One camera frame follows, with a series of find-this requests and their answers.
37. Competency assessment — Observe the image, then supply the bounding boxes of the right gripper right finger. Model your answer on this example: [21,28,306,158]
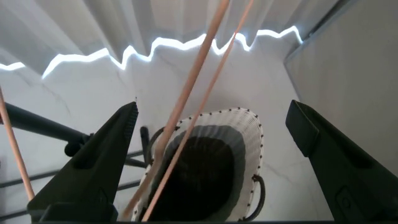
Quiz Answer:
[285,99,398,223]

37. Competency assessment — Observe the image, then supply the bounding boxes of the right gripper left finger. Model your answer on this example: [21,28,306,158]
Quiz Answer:
[27,101,140,223]

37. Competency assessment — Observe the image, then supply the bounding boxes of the pink clothes hanger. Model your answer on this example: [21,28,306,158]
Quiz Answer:
[123,0,255,222]
[0,88,35,202]

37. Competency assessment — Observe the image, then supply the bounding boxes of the black clothes rack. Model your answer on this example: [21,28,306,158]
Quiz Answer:
[0,102,150,218]

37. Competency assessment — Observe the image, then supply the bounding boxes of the white laundry basket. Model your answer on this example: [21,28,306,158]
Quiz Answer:
[130,107,267,222]

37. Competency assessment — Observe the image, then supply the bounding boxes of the white curtain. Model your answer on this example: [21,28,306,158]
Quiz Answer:
[0,0,340,75]

